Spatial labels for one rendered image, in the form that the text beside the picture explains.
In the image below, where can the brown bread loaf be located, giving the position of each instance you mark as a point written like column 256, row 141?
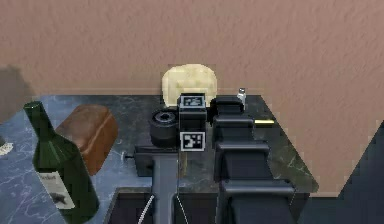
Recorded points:
column 91, row 133

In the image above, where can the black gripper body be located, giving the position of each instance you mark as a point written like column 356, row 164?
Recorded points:
column 162, row 130

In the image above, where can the yellow flat stick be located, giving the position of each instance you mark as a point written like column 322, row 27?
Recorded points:
column 264, row 121

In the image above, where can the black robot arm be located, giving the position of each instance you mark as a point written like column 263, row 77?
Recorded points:
column 240, row 156

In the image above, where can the green wine bottle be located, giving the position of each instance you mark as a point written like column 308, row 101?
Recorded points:
column 63, row 166

